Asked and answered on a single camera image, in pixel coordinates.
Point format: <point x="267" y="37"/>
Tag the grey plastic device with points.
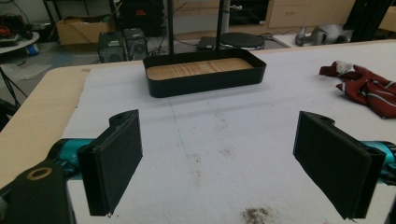
<point x="323" y="34"/>

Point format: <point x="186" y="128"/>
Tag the dark red striped cloth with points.
<point x="370" y="90"/>

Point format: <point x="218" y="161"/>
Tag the round white side table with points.
<point x="18" y="43"/>

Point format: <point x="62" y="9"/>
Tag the light wooden cabinet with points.
<point x="305" y="14"/>

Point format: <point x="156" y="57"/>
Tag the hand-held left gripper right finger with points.
<point x="333" y="161"/>

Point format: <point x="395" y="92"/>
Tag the black computer tower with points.
<point x="111" y="46"/>
<point x="136" y="43"/>

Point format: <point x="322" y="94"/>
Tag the flat black box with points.
<point x="207" y="43"/>

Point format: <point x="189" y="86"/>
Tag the black metal stand pole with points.
<point x="170" y="28"/>
<point x="220" y="25"/>

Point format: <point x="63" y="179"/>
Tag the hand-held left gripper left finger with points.
<point x="115" y="161"/>

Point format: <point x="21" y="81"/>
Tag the cardboard box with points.
<point x="79" y="31"/>

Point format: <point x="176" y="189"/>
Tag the black tripod leg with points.
<point x="11" y="85"/>

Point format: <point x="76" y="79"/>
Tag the black tray with wooden bottom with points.
<point x="205" y="81"/>

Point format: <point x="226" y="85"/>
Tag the white foam mat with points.
<point x="230" y="124"/>

